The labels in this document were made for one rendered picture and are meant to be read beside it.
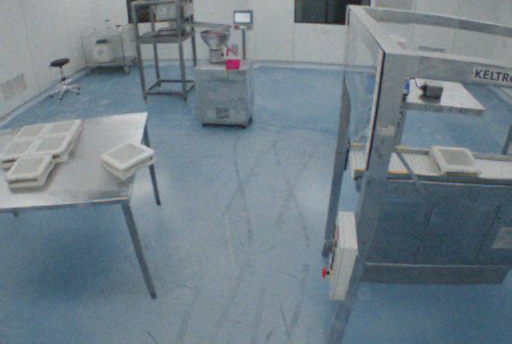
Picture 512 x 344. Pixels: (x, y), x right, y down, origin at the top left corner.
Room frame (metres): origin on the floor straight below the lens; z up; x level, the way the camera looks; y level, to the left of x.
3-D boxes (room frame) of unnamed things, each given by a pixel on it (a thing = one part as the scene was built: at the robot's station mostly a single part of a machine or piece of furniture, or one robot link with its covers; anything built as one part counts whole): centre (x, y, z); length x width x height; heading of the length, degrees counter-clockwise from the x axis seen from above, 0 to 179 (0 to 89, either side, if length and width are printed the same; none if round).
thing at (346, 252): (0.79, -0.28, 1.05); 0.17 x 0.06 x 0.26; 171
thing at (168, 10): (4.79, 1.04, 0.75); 1.43 x 1.06 x 1.50; 81
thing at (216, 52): (4.21, 0.41, 0.95); 0.49 x 0.36 x 0.37; 81
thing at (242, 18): (4.26, 0.14, 1.07); 0.23 x 0.10 x 0.62; 81
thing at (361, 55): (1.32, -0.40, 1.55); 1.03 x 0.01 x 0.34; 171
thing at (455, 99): (1.58, -0.82, 1.33); 0.62 x 0.38 x 0.04; 81
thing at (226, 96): (4.15, 0.37, 0.38); 0.63 x 0.57 x 0.76; 81
